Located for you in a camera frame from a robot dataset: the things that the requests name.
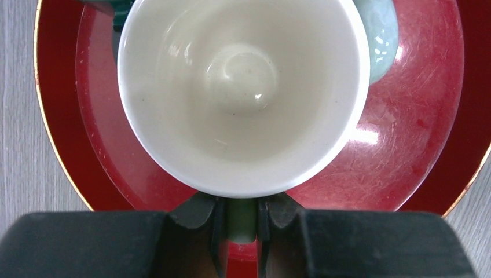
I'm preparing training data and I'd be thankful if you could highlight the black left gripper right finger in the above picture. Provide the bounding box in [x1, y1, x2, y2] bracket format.
[258, 193, 476, 277]

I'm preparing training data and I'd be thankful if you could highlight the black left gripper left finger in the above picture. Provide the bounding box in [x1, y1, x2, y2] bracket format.
[1, 193, 226, 277]

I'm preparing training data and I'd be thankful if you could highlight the pale green cup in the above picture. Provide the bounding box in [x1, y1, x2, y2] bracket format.
[117, 1, 370, 244]

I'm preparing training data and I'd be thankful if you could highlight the red round tray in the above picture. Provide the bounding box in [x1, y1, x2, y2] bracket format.
[34, 1, 490, 215]

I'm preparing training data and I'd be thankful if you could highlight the dark green cup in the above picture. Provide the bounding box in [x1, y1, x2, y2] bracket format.
[80, 0, 134, 32]

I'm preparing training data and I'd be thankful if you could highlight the grey green mug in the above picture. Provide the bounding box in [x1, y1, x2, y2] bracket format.
[353, 0, 399, 85]

